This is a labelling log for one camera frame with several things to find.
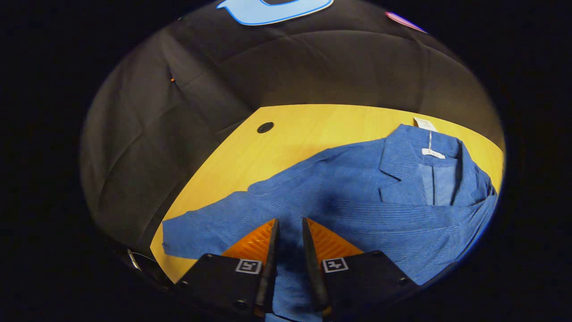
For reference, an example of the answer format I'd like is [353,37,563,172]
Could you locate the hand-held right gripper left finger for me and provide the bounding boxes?
[173,218,280,318]

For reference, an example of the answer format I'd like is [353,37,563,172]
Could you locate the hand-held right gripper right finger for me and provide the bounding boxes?
[302,217,421,318]

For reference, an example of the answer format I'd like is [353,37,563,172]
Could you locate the blue corduroy jacket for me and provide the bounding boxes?
[162,117,499,322]

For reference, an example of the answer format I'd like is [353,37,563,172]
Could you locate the dark part with shiny edge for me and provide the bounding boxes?
[126,248,143,272]

